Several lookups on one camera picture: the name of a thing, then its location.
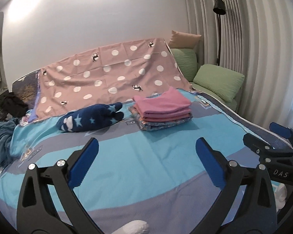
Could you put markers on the tan cushion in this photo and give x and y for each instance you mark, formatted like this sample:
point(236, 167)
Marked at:
point(181, 40)

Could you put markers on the left white gloved hand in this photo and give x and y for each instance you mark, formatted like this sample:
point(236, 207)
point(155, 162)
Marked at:
point(133, 227)

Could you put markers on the grey patterned folded garment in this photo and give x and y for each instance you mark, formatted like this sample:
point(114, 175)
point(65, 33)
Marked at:
point(156, 125)

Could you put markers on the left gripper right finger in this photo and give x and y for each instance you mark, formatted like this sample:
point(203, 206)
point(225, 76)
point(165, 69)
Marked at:
point(246, 202)

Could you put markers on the green cushion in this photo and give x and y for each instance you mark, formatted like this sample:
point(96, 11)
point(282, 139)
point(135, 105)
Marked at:
point(224, 82)
point(186, 60)

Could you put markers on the coral folded garment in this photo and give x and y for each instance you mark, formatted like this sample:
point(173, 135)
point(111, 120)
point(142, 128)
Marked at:
point(163, 119)

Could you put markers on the right white gloved hand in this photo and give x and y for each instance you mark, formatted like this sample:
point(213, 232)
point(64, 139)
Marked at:
point(282, 193)

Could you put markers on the blue purple patterned bedspread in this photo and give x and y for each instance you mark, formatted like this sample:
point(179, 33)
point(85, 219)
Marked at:
point(153, 176)

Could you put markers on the black clothing pile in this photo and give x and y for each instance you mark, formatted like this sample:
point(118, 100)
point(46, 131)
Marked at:
point(12, 105)

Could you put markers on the black floor lamp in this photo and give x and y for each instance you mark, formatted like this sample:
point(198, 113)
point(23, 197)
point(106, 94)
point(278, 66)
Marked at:
point(220, 10)

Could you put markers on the blue crumpled blanket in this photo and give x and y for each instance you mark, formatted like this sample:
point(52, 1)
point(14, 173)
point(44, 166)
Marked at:
point(6, 134)

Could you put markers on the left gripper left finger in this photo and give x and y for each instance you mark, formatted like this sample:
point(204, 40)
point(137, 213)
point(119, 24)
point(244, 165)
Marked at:
point(47, 202)

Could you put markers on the purple printed pillow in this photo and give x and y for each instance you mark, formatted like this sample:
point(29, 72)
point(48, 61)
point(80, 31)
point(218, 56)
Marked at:
point(26, 88)

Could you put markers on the navy star patterned garment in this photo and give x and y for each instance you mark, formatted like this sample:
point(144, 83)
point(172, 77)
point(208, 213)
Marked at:
point(94, 117)

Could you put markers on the pink cloth garment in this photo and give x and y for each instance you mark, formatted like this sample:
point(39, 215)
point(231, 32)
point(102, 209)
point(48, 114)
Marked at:
point(169, 104)

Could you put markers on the pink polka dot sheet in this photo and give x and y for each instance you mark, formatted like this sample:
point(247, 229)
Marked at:
point(108, 74)

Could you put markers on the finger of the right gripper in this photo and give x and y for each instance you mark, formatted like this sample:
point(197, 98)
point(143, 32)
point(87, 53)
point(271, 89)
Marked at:
point(280, 158)
point(282, 131)

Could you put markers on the beige curtain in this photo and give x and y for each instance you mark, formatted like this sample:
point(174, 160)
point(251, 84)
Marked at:
point(257, 41)

